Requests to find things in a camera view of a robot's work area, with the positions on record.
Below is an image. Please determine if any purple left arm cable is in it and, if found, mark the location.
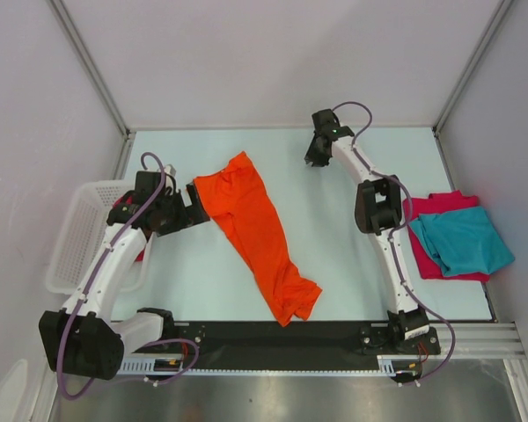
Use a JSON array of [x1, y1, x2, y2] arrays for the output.
[[55, 151, 201, 401]]

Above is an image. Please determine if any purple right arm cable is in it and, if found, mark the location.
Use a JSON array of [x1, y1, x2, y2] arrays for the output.
[[332, 101, 458, 388]]

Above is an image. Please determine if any folded crimson t-shirt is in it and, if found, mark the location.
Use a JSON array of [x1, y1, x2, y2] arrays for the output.
[[407, 190, 490, 283]]

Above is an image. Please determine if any white cable duct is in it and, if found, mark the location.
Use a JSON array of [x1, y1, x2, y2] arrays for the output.
[[114, 354, 423, 378]]

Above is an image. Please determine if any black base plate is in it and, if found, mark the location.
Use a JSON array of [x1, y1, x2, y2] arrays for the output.
[[170, 321, 441, 372]]

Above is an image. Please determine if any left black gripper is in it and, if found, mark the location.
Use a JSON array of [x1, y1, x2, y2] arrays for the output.
[[156, 183, 209, 236]]

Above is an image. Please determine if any crimson t-shirt in basket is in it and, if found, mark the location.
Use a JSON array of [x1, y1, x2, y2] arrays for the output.
[[112, 197, 150, 264]]

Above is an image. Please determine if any orange t-shirt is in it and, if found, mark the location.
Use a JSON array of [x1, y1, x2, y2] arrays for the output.
[[194, 151, 322, 327]]

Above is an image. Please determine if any aluminium frame rail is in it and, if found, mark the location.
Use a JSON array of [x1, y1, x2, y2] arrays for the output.
[[43, 321, 524, 358]]

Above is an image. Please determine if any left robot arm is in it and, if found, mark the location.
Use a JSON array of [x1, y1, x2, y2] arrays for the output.
[[38, 171, 209, 381]]

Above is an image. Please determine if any folded teal t-shirt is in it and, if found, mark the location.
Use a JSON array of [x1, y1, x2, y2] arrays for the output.
[[409, 206, 515, 278]]

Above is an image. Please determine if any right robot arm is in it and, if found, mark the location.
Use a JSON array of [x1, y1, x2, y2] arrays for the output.
[[304, 109, 429, 353]]

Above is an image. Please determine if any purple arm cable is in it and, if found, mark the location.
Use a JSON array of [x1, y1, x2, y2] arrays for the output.
[[55, 151, 201, 401], [332, 101, 458, 388]]

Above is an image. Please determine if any white plastic basket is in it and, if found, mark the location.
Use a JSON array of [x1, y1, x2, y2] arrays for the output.
[[45, 180, 134, 295]]

